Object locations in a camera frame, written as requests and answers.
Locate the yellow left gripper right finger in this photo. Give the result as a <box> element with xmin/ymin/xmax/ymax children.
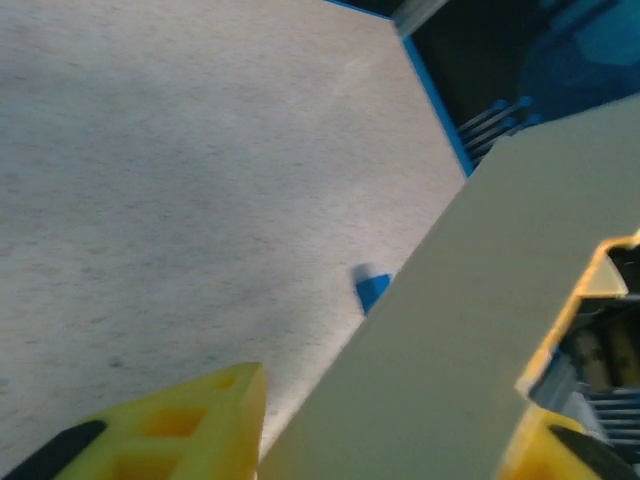
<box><xmin>499</xmin><ymin>404</ymin><xmax>640</xmax><ymax>480</ymax></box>

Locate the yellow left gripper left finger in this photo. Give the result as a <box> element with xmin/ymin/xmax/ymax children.
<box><xmin>0</xmin><ymin>362</ymin><xmax>268</xmax><ymax>480</ymax></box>

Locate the yellow paper box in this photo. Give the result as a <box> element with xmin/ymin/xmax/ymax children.
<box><xmin>259</xmin><ymin>92</ymin><xmax>640</xmax><ymax>480</ymax></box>

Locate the small blue block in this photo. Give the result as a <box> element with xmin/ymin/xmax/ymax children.
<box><xmin>353</xmin><ymin>272</ymin><xmax>395</xmax><ymax>317</ymax></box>

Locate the blue table edge strip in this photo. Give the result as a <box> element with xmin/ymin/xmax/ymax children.
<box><xmin>401</xmin><ymin>35</ymin><xmax>475</xmax><ymax>177</ymax></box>
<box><xmin>323</xmin><ymin>0</ymin><xmax>392</xmax><ymax>22</ymax></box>

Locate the aluminium frame post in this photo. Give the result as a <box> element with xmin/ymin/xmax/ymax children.
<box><xmin>388</xmin><ymin>0</ymin><xmax>449</xmax><ymax>37</ymax></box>

